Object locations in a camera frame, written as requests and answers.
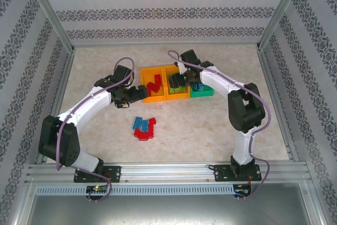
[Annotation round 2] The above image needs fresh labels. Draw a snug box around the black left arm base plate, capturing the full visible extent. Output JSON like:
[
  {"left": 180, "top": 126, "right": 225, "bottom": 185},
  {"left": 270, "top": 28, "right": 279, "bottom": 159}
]
[{"left": 73, "top": 165, "right": 122, "bottom": 183}]

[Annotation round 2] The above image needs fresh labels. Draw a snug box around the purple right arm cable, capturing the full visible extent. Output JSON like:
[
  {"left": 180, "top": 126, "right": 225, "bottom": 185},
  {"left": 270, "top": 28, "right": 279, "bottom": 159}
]
[{"left": 167, "top": 50, "right": 272, "bottom": 201}]

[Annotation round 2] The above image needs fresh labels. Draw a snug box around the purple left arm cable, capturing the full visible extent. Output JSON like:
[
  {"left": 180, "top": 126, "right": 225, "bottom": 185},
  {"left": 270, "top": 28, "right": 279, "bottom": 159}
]
[{"left": 56, "top": 56, "right": 136, "bottom": 202}]

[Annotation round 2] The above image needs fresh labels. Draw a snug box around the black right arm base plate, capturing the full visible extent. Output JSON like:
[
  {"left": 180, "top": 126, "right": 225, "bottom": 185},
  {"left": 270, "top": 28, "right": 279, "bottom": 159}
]
[{"left": 213, "top": 164, "right": 262, "bottom": 183}]

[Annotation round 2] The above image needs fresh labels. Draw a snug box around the slotted grey cable duct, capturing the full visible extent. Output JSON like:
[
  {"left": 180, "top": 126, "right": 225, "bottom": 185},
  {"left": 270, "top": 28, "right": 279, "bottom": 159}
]
[{"left": 35, "top": 184, "right": 235, "bottom": 196}]

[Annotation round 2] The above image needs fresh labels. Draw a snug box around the aluminium mounting rail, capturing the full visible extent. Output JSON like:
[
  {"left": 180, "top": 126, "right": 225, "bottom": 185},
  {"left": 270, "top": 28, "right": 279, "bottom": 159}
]
[{"left": 25, "top": 162, "right": 313, "bottom": 185}]

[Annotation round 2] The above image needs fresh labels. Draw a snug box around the aluminium frame post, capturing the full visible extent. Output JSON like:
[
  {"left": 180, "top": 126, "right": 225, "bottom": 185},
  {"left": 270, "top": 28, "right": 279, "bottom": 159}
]
[
  {"left": 256, "top": 0, "right": 309, "bottom": 52},
  {"left": 21, "top": 0, "right": 76, "bottom": 52}
]

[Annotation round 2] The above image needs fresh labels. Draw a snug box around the orange plastic bin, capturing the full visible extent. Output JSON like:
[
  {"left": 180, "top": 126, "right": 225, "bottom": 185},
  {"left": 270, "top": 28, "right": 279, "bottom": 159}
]
[
  {"left": 140, "top": 66, "right": 169, "bottom": 104},
  {"left": 163, "top": 64, "right": 191, "bottom": 101}
]

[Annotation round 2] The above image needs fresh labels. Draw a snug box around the aluminium frame cross rail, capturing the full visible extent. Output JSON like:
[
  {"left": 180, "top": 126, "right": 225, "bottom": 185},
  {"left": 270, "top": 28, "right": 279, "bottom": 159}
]
[{"left": 71, "top": 41, "right": 261, "bottom": 47}]

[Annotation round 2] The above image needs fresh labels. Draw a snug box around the aluminium frame side rail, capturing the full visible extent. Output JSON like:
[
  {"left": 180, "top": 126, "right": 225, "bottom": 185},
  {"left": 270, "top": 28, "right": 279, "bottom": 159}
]
[
  {"left": 35, "top": 48, "right": 77, "bottom": 165},
  {"left": 256, "top": 47, "right": 301, "bottom": 164}
]

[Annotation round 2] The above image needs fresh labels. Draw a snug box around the green plastic bin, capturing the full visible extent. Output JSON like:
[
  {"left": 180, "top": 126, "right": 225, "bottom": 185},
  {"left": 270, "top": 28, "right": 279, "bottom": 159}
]
[{"left": 189, "top": 76, "right": 215, "bottom": 99}]

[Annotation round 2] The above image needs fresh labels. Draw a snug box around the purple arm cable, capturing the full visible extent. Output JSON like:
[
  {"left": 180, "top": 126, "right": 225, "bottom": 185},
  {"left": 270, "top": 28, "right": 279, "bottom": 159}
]
[
  {"left": 56, "top": 56, "right": 136, "bottom": 202},
  {"left": 167, "top": 50, "right": 272, "bottom": 201}
]

